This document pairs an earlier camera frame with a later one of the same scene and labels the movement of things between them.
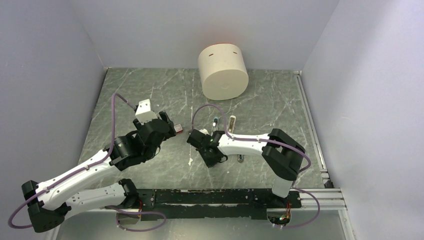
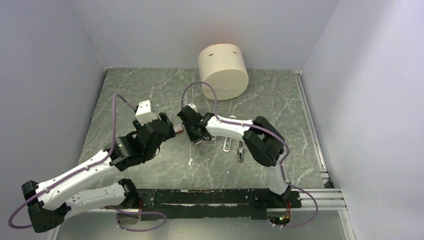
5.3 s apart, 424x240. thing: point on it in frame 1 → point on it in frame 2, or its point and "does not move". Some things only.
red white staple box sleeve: (178, 128) does not move
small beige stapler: (240, 158) does not move
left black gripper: (171, 131) does not move
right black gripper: (210, 162) → (192, 137)
